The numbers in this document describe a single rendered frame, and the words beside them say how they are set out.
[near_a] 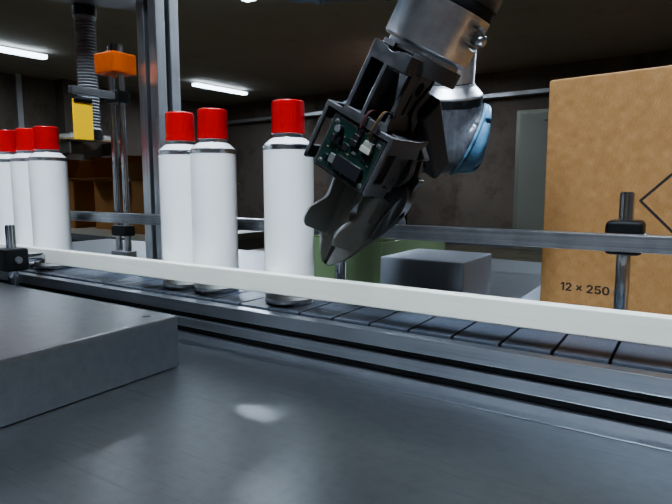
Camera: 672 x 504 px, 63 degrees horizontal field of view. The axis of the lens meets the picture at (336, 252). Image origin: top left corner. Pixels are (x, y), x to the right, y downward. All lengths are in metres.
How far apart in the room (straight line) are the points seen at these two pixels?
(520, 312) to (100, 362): 0.34
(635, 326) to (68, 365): 0.41
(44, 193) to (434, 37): 0.61
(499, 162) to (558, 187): 8.74
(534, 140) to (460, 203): 1.57
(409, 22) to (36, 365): 0.38
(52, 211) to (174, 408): 0.49
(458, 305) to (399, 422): 0.10
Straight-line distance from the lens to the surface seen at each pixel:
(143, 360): 0.53
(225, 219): 0.62
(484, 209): 9.51
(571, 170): 0.68
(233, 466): 0.37
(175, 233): 0.66
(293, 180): 0.55
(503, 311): 0.44
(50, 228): 0.89
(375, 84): 0.45
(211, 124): 0.63
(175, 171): 0.66
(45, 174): 0.89
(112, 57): 0.90
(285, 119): 0.56
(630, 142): 0.67
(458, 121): 0.92
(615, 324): 0.42
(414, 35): 0.46
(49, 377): 0.48
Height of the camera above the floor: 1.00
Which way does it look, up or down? 7 degrees down
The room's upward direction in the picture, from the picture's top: straight up
